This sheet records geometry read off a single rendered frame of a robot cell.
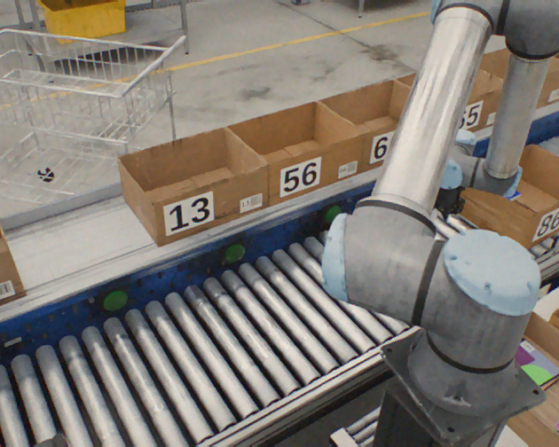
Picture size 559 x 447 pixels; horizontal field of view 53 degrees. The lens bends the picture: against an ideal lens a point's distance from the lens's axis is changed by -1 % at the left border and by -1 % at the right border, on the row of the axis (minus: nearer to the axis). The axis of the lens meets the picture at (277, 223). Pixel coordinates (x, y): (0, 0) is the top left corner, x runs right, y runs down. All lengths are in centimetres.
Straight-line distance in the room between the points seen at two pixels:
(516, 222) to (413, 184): 106
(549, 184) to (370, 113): 75
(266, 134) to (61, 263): 86
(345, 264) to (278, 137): 125
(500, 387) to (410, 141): 44
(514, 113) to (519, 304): 65
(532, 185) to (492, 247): 151
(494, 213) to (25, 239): 154
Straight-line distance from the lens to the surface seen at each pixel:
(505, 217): 204
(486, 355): 96
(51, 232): 187
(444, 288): 90
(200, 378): 155
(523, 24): 125
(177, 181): 199
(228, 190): 172
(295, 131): 216
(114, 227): 183
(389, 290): 92
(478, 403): 103
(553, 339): 173
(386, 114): 246
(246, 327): 165
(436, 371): 101
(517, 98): 140
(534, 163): 240
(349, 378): 157
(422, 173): 101
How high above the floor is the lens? 199
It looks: 38 degrees down
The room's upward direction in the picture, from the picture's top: 1 degrees clockwise
